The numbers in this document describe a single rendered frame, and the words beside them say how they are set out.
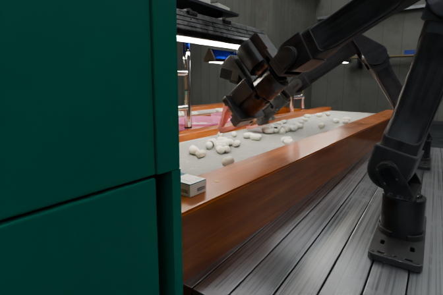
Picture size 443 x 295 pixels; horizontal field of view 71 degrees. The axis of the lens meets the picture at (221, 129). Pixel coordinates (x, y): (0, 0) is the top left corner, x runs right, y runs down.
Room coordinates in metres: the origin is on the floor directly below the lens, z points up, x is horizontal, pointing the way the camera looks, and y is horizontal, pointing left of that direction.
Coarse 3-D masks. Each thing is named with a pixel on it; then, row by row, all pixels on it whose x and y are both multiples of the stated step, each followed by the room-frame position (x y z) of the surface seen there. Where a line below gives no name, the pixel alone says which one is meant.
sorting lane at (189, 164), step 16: (336, 112) 1.91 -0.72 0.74; (352, 112) 1.91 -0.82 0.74; (256, 128) 1.24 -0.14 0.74; (304, 128) 1.24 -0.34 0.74; (320, 128) 1.24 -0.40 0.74; (192, 144) 0.92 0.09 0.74; (240, 144) 0.92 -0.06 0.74; (256, 144) 0.92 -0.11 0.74; (272, 144) 0.92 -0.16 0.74; (192, 160) 0.73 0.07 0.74; (208, 160) 0.73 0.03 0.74; (240, 160) 0.73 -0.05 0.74
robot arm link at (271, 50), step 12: (252, 36) 0.66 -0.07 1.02; (264, 36) 0.67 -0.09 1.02; (240, 48) 0.67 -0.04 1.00; (252, 48) 0.66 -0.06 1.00; (264, 48) 0.64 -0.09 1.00; (288, 48) 0.58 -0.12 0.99; (252, 60) 0.65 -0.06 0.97; (276, 60) 0.59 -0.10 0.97; (288, 60) 0.57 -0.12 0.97; (252, 72) 0.67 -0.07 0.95; (276, 72) 0.60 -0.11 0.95; (288, 72) 0.62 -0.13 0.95; (300, 72) 0.65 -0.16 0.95
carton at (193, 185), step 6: (186, 174) 0.47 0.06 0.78; (186, 180) 0.44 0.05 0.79; (192, 180) 0.44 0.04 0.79; (198, 180) 0.44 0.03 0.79; (204, 180) 0.45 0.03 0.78; (186, 186) 0.43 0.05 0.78; (192, 186) 0.43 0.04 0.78; (198, 186) 0.43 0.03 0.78; (204, 186) 0.45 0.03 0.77; (186, 192) 0.43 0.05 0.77; (192, 192) 0.42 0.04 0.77; (198, 192) 0.43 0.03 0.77
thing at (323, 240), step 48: (336, 192) 0.70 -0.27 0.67; (432, 192) 0.70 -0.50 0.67; (288, 240) 0.47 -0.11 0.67; (336, 240) 0.47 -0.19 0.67; (432, 240) 0.47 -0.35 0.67; (192, 288) 0.36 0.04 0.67; (240, 288) 0.36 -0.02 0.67; (288, 288) 0.36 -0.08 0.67; (336, 288) 0.36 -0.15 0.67; (384, 288) 0.36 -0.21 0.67; (432, 288) 0.36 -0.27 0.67
